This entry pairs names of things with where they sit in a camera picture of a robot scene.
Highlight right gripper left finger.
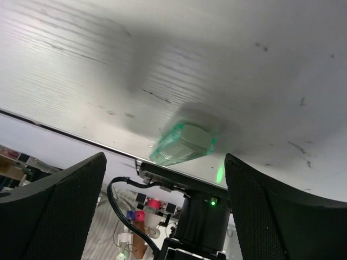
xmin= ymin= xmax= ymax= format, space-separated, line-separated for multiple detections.
xmin=1 ymin=152 xmax=106 ymax=259

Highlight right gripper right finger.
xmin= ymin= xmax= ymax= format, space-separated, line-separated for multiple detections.
xmin=224 ymin=153 xmax=346 ymax=259

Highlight green translucent small tube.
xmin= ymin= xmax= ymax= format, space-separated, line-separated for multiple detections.
xmin=149 ymin=121 xmax=215 ymax=166

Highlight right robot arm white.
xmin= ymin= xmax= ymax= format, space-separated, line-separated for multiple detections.
xmin=1 ymin=152 xmax=346 ymax=259

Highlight background clutter items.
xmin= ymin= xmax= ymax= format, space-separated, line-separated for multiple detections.
xmin=1 ymin=146 xmax=176 ymax=259

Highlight black cable at base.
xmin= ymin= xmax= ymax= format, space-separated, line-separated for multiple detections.
xmin=107 ymin=176 xmax=169 ymax=252

